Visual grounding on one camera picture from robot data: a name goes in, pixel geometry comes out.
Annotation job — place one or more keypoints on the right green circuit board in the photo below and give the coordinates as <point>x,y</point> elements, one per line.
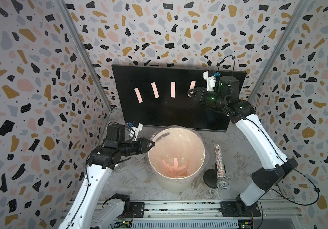
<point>245,224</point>

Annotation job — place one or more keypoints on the pink sticky note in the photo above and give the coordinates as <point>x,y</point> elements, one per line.
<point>138,94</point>
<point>155,91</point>
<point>192,86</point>
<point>173,87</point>

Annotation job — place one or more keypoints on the silver glitter microphone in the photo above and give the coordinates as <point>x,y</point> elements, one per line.
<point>221,182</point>

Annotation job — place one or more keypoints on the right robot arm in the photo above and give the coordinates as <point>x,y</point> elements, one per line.
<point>275,164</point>

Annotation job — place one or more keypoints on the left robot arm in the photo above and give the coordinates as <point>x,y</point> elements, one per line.
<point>98,167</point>

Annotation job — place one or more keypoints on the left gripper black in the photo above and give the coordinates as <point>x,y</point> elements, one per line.
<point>143,148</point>

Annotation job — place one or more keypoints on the cream waste bin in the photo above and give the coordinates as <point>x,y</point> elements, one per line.
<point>176,174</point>

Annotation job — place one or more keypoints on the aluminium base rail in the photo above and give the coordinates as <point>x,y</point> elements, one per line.
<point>208,214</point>

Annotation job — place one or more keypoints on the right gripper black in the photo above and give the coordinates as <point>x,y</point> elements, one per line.
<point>202,96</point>

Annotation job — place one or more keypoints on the black flat monitor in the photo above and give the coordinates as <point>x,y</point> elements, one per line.
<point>164,111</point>

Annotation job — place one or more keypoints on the left green circuit board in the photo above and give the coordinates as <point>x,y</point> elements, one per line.
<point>121,224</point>

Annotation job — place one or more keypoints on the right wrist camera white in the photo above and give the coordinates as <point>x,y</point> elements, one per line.
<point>211,77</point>

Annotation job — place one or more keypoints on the discarded pink notes pile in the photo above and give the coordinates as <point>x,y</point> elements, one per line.
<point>174,170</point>

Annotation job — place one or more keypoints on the black round microphone stand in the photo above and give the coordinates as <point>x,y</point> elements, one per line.
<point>210,178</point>

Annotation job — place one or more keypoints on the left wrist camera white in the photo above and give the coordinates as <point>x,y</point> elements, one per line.
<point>135,130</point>

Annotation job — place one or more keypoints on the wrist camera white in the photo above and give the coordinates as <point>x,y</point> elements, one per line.
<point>135,130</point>
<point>211,77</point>

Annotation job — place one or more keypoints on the green circuit board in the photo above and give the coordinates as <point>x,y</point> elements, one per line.
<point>245,224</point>
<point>121,224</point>

